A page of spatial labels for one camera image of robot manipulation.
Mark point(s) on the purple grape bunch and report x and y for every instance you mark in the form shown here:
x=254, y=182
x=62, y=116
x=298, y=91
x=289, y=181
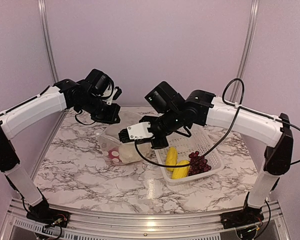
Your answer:
x=199, y=164

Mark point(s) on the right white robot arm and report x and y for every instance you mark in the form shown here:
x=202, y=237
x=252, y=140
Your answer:
x=205, y=108

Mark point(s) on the white cauliflower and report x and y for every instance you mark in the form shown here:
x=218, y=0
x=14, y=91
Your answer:
x=128, y=153

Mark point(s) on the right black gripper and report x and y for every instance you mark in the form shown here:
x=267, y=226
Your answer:
x=163, y=143

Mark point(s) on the aluminium frame post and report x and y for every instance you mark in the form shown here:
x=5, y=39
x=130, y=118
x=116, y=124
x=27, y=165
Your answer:
x=250, y=33
x=47, y=40

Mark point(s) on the clear dotted zip bag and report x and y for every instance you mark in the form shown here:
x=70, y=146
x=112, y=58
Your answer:
x=109, y=138

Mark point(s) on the white plastic basket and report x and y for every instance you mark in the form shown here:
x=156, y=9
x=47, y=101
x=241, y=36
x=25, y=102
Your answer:
x=191, y=149

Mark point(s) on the right aluminium frame post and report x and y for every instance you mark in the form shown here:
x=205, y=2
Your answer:
x=250, y=33

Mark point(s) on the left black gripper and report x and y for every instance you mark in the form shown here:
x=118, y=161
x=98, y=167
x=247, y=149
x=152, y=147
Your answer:
x=110, y=118

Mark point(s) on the red bell pepper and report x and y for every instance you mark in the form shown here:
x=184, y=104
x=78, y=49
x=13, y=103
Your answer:
x=114, y=155

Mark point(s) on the front aluminium rail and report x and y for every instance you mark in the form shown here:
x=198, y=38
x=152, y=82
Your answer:
x=98, y=225

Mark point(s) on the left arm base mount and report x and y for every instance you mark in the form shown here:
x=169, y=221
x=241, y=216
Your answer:
x=44, y=214

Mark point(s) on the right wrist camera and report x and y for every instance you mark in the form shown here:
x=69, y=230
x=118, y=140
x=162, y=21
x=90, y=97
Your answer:
x=135, y=132

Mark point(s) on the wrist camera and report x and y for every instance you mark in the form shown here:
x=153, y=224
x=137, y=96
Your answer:
x=135, y=132
x=114, y=96

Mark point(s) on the left aluminium frame post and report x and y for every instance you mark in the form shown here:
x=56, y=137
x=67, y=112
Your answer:
x=47, y=40

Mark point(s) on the yellow corn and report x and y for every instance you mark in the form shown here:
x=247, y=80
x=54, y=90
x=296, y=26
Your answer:
x=180, y=172
x=171, y=157

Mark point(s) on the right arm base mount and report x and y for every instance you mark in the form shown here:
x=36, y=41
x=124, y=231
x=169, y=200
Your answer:
x=243, y=217

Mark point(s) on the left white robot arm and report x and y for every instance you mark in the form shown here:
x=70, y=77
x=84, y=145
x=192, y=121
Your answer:
x=94, y=94

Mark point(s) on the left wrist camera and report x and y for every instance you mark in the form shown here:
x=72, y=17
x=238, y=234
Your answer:
x=114, y=96

